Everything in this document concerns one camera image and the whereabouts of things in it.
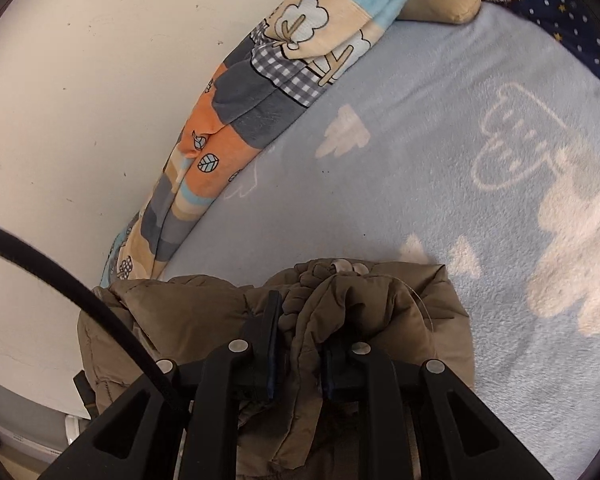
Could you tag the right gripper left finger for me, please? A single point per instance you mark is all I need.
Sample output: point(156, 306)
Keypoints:
point(180, 422)

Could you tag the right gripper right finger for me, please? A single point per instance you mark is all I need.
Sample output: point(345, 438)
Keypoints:
point(392, 409)

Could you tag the brown quilted puffer jacket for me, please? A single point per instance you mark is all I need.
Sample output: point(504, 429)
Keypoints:
point(408, 310)

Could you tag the light blue cloud bedsheet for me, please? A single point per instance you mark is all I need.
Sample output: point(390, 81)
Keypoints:
point(476, 147)

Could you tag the colourful patchwork blanket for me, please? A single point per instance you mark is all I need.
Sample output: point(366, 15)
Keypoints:
point(262, 87)

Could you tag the beige small pillow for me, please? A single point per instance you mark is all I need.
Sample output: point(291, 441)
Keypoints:
point(453, 12)

